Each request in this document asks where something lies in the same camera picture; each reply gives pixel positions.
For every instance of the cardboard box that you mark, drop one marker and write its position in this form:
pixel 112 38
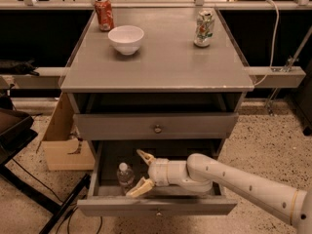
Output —
pixel 64 149

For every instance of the white green soda can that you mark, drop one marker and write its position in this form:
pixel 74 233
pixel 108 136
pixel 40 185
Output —
pixel 204 28

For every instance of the grey open lower drawer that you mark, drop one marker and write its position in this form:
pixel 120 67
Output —
pixel 106 198

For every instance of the white ceramic bowl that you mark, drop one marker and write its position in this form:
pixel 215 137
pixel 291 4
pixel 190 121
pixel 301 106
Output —
pixel 126 39

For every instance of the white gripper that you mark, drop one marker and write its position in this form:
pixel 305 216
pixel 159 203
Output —
pixel 158 172

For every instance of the grey upper drawer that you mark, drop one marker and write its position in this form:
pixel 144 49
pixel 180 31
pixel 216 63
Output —
pixel 155 126

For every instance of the black chair base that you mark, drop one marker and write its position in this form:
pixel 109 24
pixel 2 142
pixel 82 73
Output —
pixel 15 135

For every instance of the clear plastic water bottle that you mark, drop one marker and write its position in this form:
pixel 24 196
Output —
pixel 126 177

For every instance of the red soda can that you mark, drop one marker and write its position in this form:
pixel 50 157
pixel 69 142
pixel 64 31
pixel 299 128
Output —
pixel 104 15

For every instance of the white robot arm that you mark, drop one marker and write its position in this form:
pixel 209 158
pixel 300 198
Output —
pixel 199 172

